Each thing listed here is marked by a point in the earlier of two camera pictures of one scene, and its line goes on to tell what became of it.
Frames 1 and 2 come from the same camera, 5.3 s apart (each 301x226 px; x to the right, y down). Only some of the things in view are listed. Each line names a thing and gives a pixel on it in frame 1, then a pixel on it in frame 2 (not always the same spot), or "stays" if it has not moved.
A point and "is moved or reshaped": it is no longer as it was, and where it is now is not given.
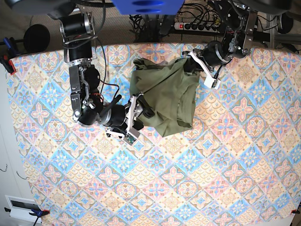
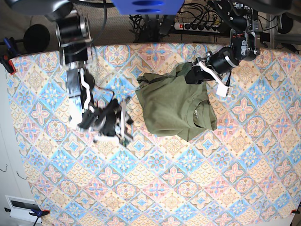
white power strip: [191, 26] stays
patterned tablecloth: [240, 165] stays
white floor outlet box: [20, 207] stays
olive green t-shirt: [168, 90] is moved or reshaped
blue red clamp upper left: [11, 52] stays
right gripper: [199, 54] to [196, 75]
